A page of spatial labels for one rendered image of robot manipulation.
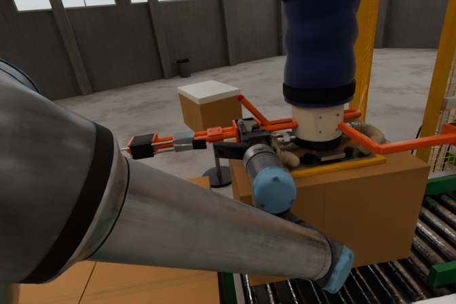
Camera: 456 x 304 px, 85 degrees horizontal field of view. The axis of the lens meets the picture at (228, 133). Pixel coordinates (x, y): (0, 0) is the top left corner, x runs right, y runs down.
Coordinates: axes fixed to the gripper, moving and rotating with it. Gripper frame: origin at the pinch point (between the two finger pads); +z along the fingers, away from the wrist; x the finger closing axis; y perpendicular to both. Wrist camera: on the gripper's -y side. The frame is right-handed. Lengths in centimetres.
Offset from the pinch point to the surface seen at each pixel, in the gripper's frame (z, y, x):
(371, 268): -11, 49, -67
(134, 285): 2, -53, -67
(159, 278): 3, -42, -67
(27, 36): 732, -481, 66
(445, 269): -23, 68, -57
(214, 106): 129, -4, -30
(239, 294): -15, -8, -60
